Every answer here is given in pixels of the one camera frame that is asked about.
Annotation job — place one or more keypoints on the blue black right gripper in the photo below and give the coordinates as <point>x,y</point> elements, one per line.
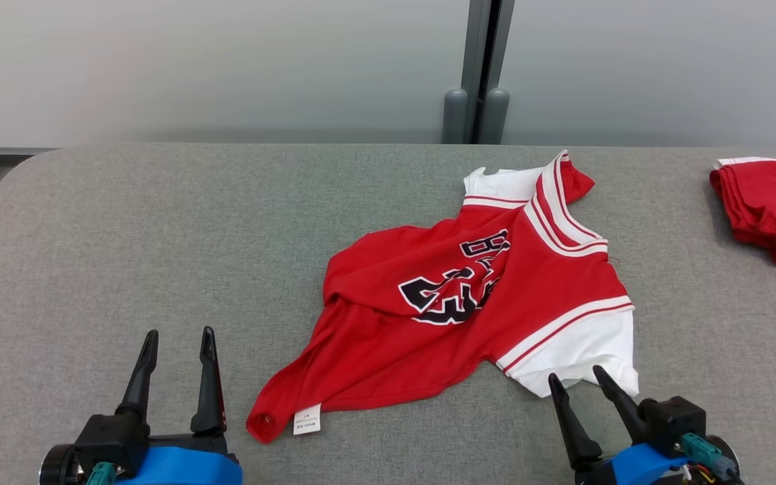
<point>637,466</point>

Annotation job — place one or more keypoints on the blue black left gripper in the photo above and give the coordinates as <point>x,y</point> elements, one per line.
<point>186,465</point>

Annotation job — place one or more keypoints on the red white basketball jersey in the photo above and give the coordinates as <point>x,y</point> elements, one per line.
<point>428,337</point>

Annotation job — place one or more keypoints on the red shorts with white trim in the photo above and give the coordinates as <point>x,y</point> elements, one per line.
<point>772,209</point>

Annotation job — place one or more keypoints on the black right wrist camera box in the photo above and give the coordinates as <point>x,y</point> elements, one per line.
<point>674,421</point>

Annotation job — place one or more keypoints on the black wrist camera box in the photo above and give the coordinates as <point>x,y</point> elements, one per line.
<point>674,421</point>
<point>112,441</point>

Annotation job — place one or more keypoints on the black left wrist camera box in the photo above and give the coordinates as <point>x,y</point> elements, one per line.
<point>112,441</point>

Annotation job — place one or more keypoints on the grey wall partition post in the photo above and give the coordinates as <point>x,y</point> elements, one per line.
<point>479,67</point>

